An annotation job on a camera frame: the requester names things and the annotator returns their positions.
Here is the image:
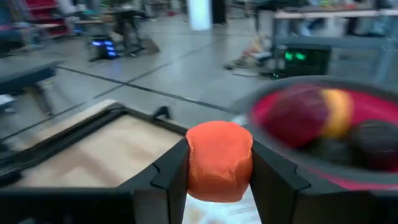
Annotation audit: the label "machine with blue lights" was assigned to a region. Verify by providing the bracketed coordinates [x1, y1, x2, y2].
[88, 36, 121, 62]

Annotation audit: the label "yellow fruit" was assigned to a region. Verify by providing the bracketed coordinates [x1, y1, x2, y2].
[319, 88, 354, 140]

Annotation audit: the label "dark red matte fruit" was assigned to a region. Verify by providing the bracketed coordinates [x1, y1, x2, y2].
[264, 84, 331, 149]

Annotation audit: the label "grey workbench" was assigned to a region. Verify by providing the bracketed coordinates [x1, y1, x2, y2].
[272, 8, 398, 85]

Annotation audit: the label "small orange fruit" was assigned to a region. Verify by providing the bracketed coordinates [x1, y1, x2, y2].
[185, 120, 254, 203]

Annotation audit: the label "black cabinet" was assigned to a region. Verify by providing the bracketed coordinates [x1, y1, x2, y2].
[212, 0, 227, 25]

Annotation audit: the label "black computer green lights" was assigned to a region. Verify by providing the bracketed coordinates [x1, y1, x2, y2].
[274, 43, 332, 78]

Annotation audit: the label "white building column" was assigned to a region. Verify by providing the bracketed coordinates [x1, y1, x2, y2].
[186, 0, 213, 31]

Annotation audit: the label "black rail bracket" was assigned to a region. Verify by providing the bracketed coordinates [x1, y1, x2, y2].
[151, 105, 171, 121]

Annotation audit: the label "black round fruit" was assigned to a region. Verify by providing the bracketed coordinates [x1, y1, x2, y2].
[349, 119, 398, 172]

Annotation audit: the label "red bowl with grey rim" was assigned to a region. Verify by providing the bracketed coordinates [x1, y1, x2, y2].
[231, 76, 398, 191]

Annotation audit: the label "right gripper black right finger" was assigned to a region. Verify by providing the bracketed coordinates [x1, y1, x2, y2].
[250, 139, 312, 224]

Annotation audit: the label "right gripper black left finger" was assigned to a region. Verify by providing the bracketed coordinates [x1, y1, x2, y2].
[118, 138, 190, 224]

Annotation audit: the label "dark side table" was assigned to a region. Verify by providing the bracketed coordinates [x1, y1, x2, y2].
[0, 60, 60, 118]

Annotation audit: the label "red shelf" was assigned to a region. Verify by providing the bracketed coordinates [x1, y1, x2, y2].
[24, 0, 72, 39]

